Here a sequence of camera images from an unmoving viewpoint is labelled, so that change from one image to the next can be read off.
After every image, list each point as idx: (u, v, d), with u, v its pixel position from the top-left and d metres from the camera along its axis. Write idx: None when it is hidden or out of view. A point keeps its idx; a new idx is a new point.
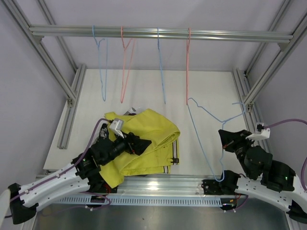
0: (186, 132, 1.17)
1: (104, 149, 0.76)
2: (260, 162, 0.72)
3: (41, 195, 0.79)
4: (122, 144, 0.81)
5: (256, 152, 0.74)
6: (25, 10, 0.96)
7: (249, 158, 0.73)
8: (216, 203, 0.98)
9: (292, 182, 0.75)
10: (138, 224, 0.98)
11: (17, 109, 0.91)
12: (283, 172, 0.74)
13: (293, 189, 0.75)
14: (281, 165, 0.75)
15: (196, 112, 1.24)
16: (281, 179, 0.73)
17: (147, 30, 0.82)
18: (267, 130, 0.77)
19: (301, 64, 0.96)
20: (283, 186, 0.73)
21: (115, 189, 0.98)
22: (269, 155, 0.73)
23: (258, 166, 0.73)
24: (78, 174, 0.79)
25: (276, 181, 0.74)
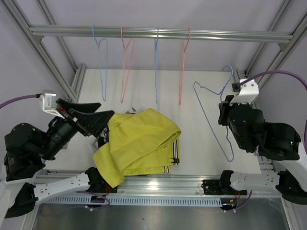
0: (194, 110, 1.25)
1: (18, 143, 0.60)
2: (245, 121, 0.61)
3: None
4: (65, 126, 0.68)
5: (240, 112, 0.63)
6: (25, 10, 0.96)
7: (233, 119, 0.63)
8: (216, 203, 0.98)
9: (297, 149, 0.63)
10: (138, 223, 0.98)
11: (17, 109, 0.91)
12: (289, 135, 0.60)
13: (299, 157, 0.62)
14: (287, 128, 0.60)
15: (203, 93, 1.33)
16: (284, 144, 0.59)
17: (147, 30, 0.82)
18: (244, 86, 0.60)
19: (301, 64, 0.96)
20: (288, 153, 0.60)
21: (115, 189, 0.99)
22: (257, 113, 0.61)
23: (245, 127, 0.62)
24: (8, 178, 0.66)
25: (278, 149, 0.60)
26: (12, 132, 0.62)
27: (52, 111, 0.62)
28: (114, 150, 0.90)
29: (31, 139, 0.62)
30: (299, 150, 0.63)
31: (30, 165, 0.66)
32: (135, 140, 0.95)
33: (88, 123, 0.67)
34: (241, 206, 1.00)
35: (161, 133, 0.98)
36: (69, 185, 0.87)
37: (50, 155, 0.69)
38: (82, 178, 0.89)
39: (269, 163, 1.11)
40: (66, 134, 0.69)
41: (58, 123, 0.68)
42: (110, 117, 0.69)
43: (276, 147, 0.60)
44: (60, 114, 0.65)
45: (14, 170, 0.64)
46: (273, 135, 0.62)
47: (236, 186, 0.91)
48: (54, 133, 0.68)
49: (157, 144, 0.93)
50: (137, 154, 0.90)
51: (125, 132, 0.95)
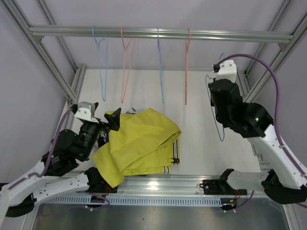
0: (196, 105, 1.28)
1: (64, 146, 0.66)
2: (219, 90, 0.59)
3: (18, 196, 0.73)
4: (92, 127, 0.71)
5: (219, 84, 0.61)
6: (25, 10, 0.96)
7: (210, 89, 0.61)
8: (216, 203, 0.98)
9: (265, 128, 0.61)
10: (138, 223, 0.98)
11: (17, 109, 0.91)
12: (259, 116, 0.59)
13: (264, 135, 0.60)
14: (260, 108, 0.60)
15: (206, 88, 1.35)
16: (250, 119, 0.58)
17: (146, 30, 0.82)
18: (223, 65, 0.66)
19: (301, 63, 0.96)
20: (252, 129, 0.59)
21: (115, 189, 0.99)
22: (233, 86, 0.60)
23: (219, 97, 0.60)
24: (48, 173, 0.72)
25: (243, 122, 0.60)
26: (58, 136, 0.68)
27: (94, 120, 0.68)
28: (114, 150, 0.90)
29: (73, 142, 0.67)
30: (267, 129, 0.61)
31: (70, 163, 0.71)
32: (135, 140, 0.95)
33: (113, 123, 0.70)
34: (241, 206, 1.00)
35: (161, 133, 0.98)
36: (68, 186, 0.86)
37: (87, 155, 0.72)
38: (81, 179, 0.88)
39: None
40: (95, 134, 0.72)
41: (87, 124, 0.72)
42: (119, 111, 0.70)
43: (242, 121, 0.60)
44: (95, 120, 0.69)
45: (56, 167, 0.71)
46: (244, 110, 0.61)
47: (234, 186, 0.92)
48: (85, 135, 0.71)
49: (157, 144, 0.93)
50: (137, 154, 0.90)
51: (125, 132, 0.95)
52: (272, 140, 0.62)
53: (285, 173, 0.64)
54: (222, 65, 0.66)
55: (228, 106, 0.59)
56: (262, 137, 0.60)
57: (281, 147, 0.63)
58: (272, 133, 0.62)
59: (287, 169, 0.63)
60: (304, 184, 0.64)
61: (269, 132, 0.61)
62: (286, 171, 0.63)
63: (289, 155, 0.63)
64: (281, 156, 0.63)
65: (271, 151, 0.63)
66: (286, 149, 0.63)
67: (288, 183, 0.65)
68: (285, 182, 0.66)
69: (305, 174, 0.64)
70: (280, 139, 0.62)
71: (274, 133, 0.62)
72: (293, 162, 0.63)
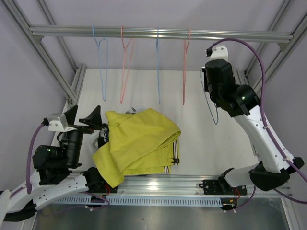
0: (195, 105, 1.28)
1: (47, 163, 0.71)
2: (212, 67, 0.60)
3: (18, 203, 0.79)
4: (75, 134, 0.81)
5: (214, 61, 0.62)
6: (25, 10, 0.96)
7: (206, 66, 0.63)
8: (216, 203, 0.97)
9: (250, 108, 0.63)
10: (138, 223, 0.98)
11: (17, 109, 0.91)
12: (246, 96, 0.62)
13: (248, 114, 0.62)
14: (248, 88, 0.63)
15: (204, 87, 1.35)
16: (237, 97, 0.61)
17: (146, 30, 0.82)
18: (215, 49, 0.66)
19: (301, 63, 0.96)
20: (238, 107, 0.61)
21: (115, 189, 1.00)
22: (227, 64, 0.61)
23: (211, 74, 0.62)
24: (42, 183, 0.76)
25: (230, 99, 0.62)
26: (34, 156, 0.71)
27: (70, 128, 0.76)
28: (114, 150, 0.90)
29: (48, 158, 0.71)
30: (252, 109, 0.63)
31: (60, 173, 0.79)
32: (135, 140, 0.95)
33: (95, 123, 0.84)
34: (241, 206, 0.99)
35: (161, 133, 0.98)
36: (66, 189, 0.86)
37: (76, 162, 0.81)
38: (80, 181, 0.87)
39: None
40: (78, 140, 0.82)
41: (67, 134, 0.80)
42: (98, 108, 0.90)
43: (230, 98, 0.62)
44: (72, 128, 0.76)
45: (50, 179, 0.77)
46: (234, 89, 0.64)
47: (232, 184, 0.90)
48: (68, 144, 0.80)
49: (157, 144, 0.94)
50: (137, 154, 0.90)
51: (125, 132, 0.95)
52: (256, 120, 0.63)
53: (267, 155, 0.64)
54: (214, 49, 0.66)
55: (218, 83, 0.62)
56: (246, 116, 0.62)
57: (265, 128, 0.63)
58: (257, 114, 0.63)
59: (268, 150, 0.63)
60: (285, 168, 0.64)
61: (253, 112, 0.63)
62: (267, 153, 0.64)
63: (272, 137, 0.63)
64: (264, 138, 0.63)
65: (253, 130, 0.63)
66: (270, 130, 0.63)
67: (268, 165, 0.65)
68: (266, 164, 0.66)
69: (288, 158, 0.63)
70: (264, 120, 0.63)
71: (259, 114, 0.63)
72: (276, 145, 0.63)
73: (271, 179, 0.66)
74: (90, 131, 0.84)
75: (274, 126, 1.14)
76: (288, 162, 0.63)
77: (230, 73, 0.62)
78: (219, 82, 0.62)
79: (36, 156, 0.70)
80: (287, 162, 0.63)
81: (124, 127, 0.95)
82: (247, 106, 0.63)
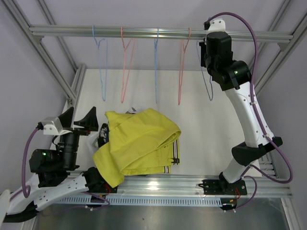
0: (192, 103, 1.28)
1: (43, 167, 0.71)
2: (213, 38, 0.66)
3: (18, 206, 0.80)
4: (71, 136, 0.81)
5: (216, 34, 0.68)
6: (25, 10, 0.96)
7: (207, 38, 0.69)
8: (216, 203, 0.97)
9: (242, 82, 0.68)
10: (138, 223, 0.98)
11: (17, 109, 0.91)
12: (239, 71, 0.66)
13: (238, 88, 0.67)
14: (242, 65, 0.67)
15: (198, 84, 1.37)
16: (230, 70, 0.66)
17: (146, 30, 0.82)
18: (213, 22, 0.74)
19: (301, 63, 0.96)
20: (229, 80, 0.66)
21: (115, 189, 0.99)
22: (228, 37, 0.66)
23: (212, 44, 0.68)
24: (41, 185, 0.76)
25: (224, 72, 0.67)
26: (31, 161, 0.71)
27: (65, 130, 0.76)
28: (114, 150, 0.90)
29: (43, 162, 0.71)
30: (243, 84, 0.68)
31: (59, 176, 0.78)
32: (135, 140, 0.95)
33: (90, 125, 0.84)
34: (242, 206, 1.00)
35: (161, 133, 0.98)
36: (66, 189, 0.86)
37: (74, 164, 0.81)
38: (79, 181, 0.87)
39: (269, 163, 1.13)
40: (74, 143, 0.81)
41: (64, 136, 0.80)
42: (94, 109, 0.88)
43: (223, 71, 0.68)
44: (67, 130, 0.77)
45: (49, 181, 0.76)
46: (230, 63, 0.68)
47: (230, 179, 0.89)
48: (64, 147, 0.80)
49: (158, 144, 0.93)
50: (137, 153, 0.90)
51: (125, 132, 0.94)
52: (245, 95, 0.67)
53: (249, 131, 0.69)
54: (212, 22, 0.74)
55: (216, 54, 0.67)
56: (236, 89, 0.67)
57: (251, 105, 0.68)
58: (247, 89, 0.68)
59: (252, 125, 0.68)
60: (263, 143, 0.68)
61: (244, 87, 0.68)
62: (250, 128, 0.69)
63: (258, 114, 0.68)
64: (248, 112, 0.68)
65: (240, 105, 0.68)
66: (255, 107, 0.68)
67: (250, 140, 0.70)
68: (248, 139, 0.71)
69: (267, 135, 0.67)
70: (253, 96, 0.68)
71: (249, 90, 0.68)
72: (258, 121, 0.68)
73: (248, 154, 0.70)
74: (86, 132, 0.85)
75: (274, 126, 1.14)
76: (267, 138, 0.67)
77: (229, 47, 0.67)
78: (217, 54, 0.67)
79: (32, 161, 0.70)
80: (266, 138, 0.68)
81: (124, 128, 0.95)
82: (238, 80, 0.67)
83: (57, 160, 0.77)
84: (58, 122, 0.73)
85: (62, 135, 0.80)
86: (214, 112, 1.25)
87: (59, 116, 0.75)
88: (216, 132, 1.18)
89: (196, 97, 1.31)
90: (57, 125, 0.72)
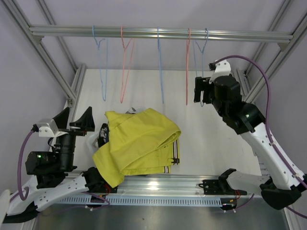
0: (191, 103, 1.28)
1: (39, 170, 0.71)
2: (221, 86, 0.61)
3: (18, 207, 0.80)
4: (66, 138, 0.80)
5: (224, 78, 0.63)
6: (25, 10, 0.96)
7: (215, 83, 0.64)
8: (216, 203, 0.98)
9: (255, 124, 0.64)
10: (138, 224, 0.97)
11: (17, 109, 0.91)
12: (250, 114, 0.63)
13: (253, 131, 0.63)
14: (252, 107, 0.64)
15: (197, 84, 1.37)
16: (242, 115, 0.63)
17: (146, 30, 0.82)
18: (218, 63, 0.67)
19: (301, 63, 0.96)
20: (242, 125, 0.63)
21: (115, 189, 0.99)
22: (237, 83, 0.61)
23: (220, 91, 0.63)
24: (39, 186, 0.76)
25: (235, 118, 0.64)
26: (27, 164, 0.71)
27: (61, 132, 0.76)
28: (114, 150, 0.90)
29: (39, 165, 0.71)
30: (257, 126, 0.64)
31: (56, 177, 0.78)
32: (135, 140, 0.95)
33: (87, 126, 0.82)
34: (242, 206, 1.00)
35: (161, 133, 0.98)
36: (66, 189, 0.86)
37: (71, 165, 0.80)
38: (79, 181, 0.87)
39: None
40: (70, 143, 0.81)
41: (59, 138, 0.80)
42: (90, 109, 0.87)
43: (235, 116, 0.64)
44: (63, 132, 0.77)
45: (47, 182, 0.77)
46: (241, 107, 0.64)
47: (231, 185, 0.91)
48: (61, 149, 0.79)
49: (158, 144, 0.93)
50: (137, 153, 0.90)
51: (125, 132, 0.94)
52: (262, 137, 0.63)
53: (275, 171, 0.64)
54: (217, 64, 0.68)
55: (226, 101, 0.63)
56: (251, 132, 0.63)
57: (271, 145, 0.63)
58: (262, 131, 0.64)
59: (277, 167, 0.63)
60: (295, 185, 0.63)
61: (258, 129, 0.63)
62: (276, 168, 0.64)
63: (279, 154, 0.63)
64: (270, 154, 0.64)
65: (260, 146, 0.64)
66: (277, 146, 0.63)
67: (278, 181, 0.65)
68: (276, 180, 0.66)
69: (297, 175, 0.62)
70: (270, 137, 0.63)
71: (265, 130, 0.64)
72: (284, 161, 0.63)
73: (282, 198, 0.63)
74: (83, 132, 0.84)
75: (274, 126, 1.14)
76: (298, 178, 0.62)
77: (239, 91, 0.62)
78: (227, 100, 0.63)
79: (28, 164, 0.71)
80: (297, 178, 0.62)
81: (124, 128, 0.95)
82: (251, 123, 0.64)
83: (53, 161, 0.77)
84: (54, 124, 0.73)
85: (58, 137, 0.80)
86: (213, 112, 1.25)
87: (54, 118, 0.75)
88: (216, 132, 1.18)
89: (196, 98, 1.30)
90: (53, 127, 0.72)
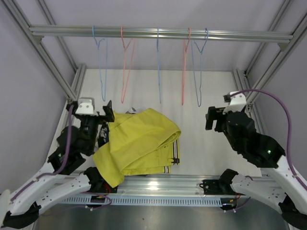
0: (191, 103, 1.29)
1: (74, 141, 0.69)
2: (236, 125, 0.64)
3: (26, 203, 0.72)
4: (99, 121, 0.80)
5: (237, 117, 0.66)
6: (25, 10, 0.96)
7: (227, 121, 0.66)
8: (216, 203, 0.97)
9: (277, 160, 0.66)
10: (138, 224, 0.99)
11: (17, 109, 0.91)
12: (269, 147, 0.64)
13: (277, 167, 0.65)
14: (269, 140, 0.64)
15: (197, 84, 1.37)
16: (262, 151, 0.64)
17: (146, 30, 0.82)
18: (234, 97, 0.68)
19: (301, 64, 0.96)
20: (265, 161, 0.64)
21: (115, 189, 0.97)
22: (250, 120, 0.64)
23: (235, 130, 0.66)
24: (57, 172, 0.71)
25: (256, 154, 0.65)
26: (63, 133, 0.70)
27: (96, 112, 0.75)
28: (114, 150, 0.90)
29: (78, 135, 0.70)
30: (279, 161, 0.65)
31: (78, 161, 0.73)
32: (135, 140, 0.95)
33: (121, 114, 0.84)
34: (241, 206, 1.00)
35: (161, 133, 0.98)
36: (70, 188, 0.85)
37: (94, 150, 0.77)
38: (82, 179, 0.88)
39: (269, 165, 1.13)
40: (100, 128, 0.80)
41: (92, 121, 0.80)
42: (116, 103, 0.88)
43: (255, 153, 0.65)
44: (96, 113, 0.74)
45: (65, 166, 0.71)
46: (258, 143, 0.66)
47: (236, 190, 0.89)
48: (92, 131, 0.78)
49: (158, 144, 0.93)
50: (137, 153, 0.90)
51: (125, 132, 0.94)
52: (285, 170, 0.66)
53: (302, 202, 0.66)
54: (232, 97, 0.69)
55: (244, 138, 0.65)
56: (275, 167, 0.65)
57: (294, 177, 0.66)
58: (285, 164, 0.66)
59: (303, 199, 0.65)
60: None
61: (281, 163, 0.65)
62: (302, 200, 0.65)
63: (304, 185, 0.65)
64: (295, 187, 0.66)
65: (283, 179, 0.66)
66: (300, 178, 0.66)
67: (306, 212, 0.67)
68: (304, 211, 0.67)
69: None
70: (292, 169, 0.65)
71: (287, 164, 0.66)
72: None
73: None
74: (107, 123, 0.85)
75: (274, 126, 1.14)
76: None
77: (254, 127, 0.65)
78: (244, 137, 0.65)
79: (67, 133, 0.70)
80: None
81: (125, 128, 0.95)
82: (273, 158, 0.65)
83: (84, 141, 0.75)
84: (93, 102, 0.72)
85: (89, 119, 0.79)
86: None
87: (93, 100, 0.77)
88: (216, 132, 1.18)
89: (195, 99, 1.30)
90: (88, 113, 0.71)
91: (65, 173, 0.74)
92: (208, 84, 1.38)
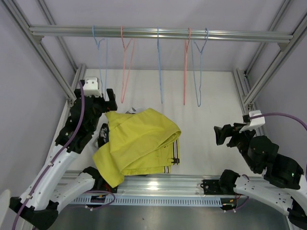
0: (191, 103, 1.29)
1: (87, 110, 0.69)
2: (263, 152, 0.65)
3: (46, 193, 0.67)
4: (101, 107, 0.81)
5: (259, 143, 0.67)
6: (25, 11, 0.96)
7: (252, 148, 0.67)
8: (216, 203, 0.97)
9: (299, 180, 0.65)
10: (138, 223, 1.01)
11: (17, 109, 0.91)
12: (290, 168, 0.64)
13: (299, 188, 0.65)
14: (289, 160, 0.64)
15: (197, 84, 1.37)
16: (283, 173, 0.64)
17: (146, 30, 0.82)
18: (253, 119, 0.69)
19: (301, 64, 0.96)
20: (288, 182, 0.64)
21: (115, 189, 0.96)
22: (275, 146, 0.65)
23: (260, 156, 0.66)
24: (71, 149, 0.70)
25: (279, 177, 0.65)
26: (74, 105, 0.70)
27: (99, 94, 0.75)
28: (115, 150, 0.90)
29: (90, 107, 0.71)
30: (301, 181, 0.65)
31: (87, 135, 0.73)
32: (135, 140, 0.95)
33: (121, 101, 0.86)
34: (241, 206, 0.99)
35: (161, 133, 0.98)
36: (77, 184, 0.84)
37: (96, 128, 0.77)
38: (85, 176, 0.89)
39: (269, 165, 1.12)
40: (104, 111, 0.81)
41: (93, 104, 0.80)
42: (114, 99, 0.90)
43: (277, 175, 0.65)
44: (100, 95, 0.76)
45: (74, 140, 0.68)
46: (279, 165, 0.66)
47: (238, 191, 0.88)
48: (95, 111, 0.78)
49: (158, 144, 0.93)
50: (137, 153, 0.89)
51: (125, 132, 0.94)
52: (305, 188, 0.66)
53: None
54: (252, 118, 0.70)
55: (269, 164, 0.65)
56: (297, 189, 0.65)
57: None
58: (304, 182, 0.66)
59: None
60: None
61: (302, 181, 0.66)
62: None
63: None
64: None
65: (302, 197, 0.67)
66: None
67: None
68: None
69: None
70: None
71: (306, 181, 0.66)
72: None
73: None
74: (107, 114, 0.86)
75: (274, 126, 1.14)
76: None
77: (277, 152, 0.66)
78: (269, 162, 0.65)
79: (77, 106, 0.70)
80: None
81: (125, 128, 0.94)
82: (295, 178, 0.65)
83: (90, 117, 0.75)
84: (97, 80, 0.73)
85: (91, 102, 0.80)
86: (213, 112, 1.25)
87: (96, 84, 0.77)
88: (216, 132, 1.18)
89: (195, 99, 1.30)
90: (93, 92, 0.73)
91: (77, 151, 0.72)
92: (208, 84, 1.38)
